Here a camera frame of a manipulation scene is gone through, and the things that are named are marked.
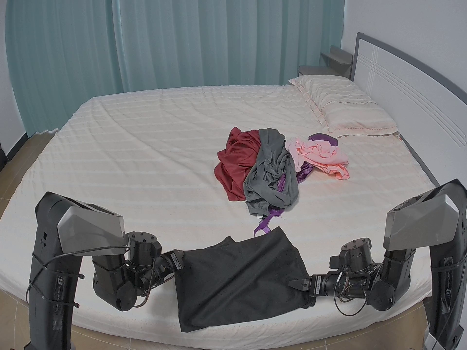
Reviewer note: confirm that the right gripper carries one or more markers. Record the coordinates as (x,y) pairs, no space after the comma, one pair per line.
(323,286)

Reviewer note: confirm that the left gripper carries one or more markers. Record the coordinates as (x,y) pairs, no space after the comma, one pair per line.
(173,263)

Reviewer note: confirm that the black T-shirt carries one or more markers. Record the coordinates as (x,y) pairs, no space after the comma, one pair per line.
(237,275)

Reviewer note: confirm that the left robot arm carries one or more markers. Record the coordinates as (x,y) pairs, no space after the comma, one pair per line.
(84,228)

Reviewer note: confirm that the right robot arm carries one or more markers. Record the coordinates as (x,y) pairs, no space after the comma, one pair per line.
(423,224)

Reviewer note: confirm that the bed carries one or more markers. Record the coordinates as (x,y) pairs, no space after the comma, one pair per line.
(146,140)

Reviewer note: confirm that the purple garment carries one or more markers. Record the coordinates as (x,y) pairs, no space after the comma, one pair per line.
(262,228)

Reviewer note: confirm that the dark red garment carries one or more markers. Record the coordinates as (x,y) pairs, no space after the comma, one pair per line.
(235,162)

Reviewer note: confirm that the grey garment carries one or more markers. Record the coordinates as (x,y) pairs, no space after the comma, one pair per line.
(270,173)

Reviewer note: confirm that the pink garment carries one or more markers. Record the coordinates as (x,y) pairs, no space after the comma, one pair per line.
(321,155)

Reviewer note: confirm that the cream pillow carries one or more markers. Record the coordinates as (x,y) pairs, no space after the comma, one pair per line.
(343,104)

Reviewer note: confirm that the black chest of drawers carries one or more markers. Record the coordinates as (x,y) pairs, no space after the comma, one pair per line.
(2,157)

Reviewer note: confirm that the grey bedside table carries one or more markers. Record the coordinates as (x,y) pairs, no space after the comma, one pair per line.
(328,64)

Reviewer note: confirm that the blue-green curtain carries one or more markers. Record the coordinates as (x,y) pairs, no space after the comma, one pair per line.
(226,27)
(65,49)

